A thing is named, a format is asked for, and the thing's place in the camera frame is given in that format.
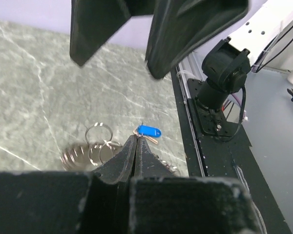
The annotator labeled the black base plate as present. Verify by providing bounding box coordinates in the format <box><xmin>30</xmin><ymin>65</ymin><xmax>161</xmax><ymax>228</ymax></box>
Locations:
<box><xmin>171</xmin><ymin>68</ymin><xmax>291</xmax><ymax>234</ymax></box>

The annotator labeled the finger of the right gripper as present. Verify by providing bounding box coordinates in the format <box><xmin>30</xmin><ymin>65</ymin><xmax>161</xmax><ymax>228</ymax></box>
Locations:
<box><xmin>69</xmin><ymin>0</ymin><xmax>131</xmax><ymax>66</ymax></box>
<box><xmin>146</xmin><ymin>0</ymin><xmax>249</xmax><ymax>79</ymax></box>

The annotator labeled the aluminium rail frame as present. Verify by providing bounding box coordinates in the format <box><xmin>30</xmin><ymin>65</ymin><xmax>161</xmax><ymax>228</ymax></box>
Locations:
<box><xmin>176</xmin><ymin>54</ymin><xmax>205</xmax><ymax>177</ymax></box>

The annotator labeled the blue tag key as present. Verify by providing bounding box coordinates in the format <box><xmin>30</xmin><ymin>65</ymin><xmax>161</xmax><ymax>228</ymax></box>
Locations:
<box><xmin>133</xmin><ymin>124</ymin><xmax>162</xmax><ymax>145</ymax></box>

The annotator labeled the large keyring with small rings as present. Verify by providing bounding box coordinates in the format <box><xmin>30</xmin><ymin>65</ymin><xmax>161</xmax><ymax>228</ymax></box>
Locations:
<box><xmin>60</xmin><ymin>121</ymin><xmax>179</xmax><ymax>176</ymax></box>

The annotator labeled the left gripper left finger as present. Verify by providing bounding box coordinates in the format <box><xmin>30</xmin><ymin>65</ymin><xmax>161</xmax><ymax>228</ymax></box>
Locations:
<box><xmin>91</xmin><ymin>135</ymin><xmax>137</xmax><ymax>234</ymax></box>

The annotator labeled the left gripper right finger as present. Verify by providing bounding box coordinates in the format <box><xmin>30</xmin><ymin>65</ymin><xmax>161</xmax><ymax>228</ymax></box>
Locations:
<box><xmin>129</xmin><ymin>137</ymin><xmax>178</xmax><ymax>234</ymax></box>

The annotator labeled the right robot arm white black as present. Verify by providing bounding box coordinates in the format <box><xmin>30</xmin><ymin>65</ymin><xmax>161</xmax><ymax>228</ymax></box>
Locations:
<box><xmin>70</xmin><ymin>0</ymin><xmax>293</xmax><ymax>139</ymax></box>

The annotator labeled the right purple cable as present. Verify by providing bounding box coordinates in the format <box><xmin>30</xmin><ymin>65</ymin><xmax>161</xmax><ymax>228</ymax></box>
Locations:
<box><xmin>230</xmin><ymin>94</ymin><xmax>250</xmax><ymax>122</ymax></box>

